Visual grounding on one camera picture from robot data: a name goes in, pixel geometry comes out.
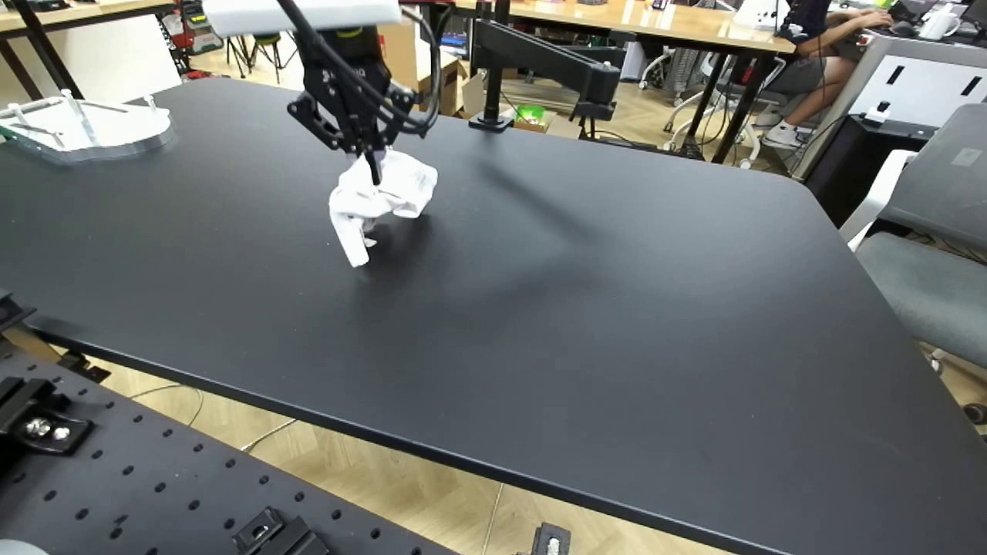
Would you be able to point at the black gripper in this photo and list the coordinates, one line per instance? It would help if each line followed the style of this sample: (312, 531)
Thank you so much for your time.
(365, 110)

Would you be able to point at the white cloth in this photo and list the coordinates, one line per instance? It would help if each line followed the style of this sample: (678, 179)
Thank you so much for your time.
(384, 197)

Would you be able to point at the white panel board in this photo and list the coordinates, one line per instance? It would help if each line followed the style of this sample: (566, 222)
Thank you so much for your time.
(109, 59)

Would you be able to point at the white plastic tray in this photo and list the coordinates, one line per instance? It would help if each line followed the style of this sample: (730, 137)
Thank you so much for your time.
(82, 125)

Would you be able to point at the long wooden desk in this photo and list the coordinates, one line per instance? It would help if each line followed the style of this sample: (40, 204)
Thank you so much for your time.
(657, 19)

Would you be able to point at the black perforated breadboard table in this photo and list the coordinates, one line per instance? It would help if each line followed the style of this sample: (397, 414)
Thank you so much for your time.
(133, 474)

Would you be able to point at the black clamp with silver bolt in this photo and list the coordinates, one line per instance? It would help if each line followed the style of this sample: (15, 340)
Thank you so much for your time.
(48, 430)

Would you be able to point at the seated person black shirt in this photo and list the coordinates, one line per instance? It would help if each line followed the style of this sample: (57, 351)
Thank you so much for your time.
(823, 63)

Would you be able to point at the grey cabinet with black slots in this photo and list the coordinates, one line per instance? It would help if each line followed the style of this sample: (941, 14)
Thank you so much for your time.
(913, 87)

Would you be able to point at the grey office chair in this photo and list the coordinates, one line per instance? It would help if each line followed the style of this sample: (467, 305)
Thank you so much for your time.
(927, 246)

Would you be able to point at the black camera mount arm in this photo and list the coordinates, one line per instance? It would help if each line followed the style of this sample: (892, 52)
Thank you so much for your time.
(544, 59)

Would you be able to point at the black slot bracket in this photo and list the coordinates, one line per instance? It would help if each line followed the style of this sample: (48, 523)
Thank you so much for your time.
(275, 533)

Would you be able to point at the small grey metal bracket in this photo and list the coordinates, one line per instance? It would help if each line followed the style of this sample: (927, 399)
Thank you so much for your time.
(552, 540)

